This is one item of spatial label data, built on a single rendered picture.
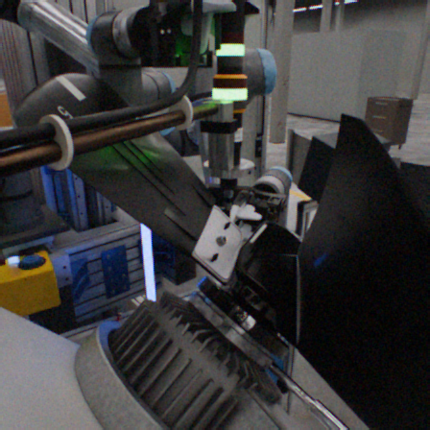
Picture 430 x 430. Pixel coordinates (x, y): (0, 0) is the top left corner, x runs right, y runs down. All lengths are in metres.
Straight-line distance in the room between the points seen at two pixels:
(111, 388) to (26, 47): 1.05
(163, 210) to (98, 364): 0.18
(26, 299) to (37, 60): 0.73
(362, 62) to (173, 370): 10.03
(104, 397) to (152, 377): 0.05
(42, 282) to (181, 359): 0.48
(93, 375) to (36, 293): 0.43
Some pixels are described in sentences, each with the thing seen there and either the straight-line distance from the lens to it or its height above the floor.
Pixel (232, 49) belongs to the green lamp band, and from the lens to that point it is 0.49.
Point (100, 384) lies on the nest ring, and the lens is 0.43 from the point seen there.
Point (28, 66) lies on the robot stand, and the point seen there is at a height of 1.45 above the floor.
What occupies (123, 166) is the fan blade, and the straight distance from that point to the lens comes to 0.40.
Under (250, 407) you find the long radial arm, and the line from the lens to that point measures 0.42.
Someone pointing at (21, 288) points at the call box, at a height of 1.05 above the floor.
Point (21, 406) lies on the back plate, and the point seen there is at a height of 1.20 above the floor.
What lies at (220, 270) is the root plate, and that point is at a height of 1.23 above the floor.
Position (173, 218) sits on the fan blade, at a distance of 0.41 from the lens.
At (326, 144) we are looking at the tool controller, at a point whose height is 1.24.
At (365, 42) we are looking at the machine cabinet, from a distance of 10.31.
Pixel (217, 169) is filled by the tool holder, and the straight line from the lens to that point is 0.49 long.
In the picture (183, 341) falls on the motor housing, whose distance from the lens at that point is 0.43.
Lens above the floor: 1.46
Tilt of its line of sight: 23 degrees down
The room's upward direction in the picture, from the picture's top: straight up
